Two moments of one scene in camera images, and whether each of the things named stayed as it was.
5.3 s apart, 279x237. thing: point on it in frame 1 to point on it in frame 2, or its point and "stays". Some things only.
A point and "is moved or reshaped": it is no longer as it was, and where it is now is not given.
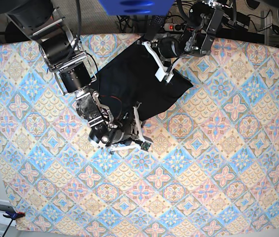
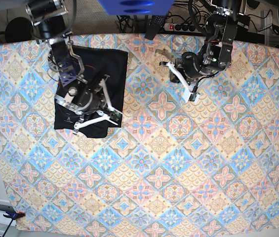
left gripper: (118, 130) to (79, 97)
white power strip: (175, 27) stays
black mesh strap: (156, 23) stays
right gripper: (169, 47) to (191, 69)
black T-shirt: (130, 77) is moved or reshaped
